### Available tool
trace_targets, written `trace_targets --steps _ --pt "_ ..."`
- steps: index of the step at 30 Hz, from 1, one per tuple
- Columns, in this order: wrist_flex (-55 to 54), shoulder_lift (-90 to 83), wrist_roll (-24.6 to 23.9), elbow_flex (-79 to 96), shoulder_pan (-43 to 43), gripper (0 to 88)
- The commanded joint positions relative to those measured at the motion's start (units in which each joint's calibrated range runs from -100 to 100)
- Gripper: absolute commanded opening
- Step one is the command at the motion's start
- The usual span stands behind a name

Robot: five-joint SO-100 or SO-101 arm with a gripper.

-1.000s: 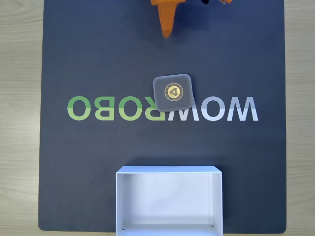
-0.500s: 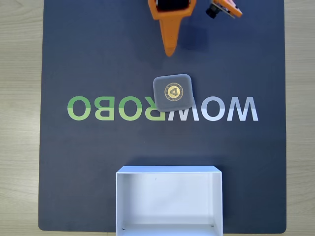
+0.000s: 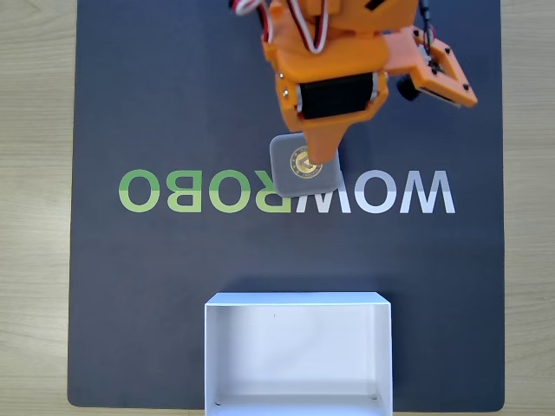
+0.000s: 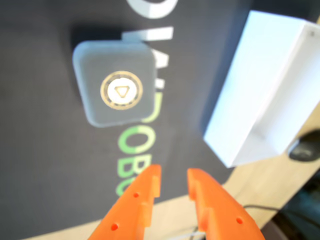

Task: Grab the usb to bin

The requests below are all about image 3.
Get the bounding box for white red servo cable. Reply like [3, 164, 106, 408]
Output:
[228, 0, 333, 55]

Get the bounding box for grey square USB case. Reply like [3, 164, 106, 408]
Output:
[269, 133, 342, 198]

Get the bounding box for white cardboard box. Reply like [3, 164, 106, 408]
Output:
[203, 291, 395, 416]

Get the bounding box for black camera cable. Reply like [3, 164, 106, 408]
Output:
[416, 0, 438, 47]

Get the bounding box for dark blue WOWROBO mat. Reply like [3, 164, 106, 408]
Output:
[67, 0, 506, 411]

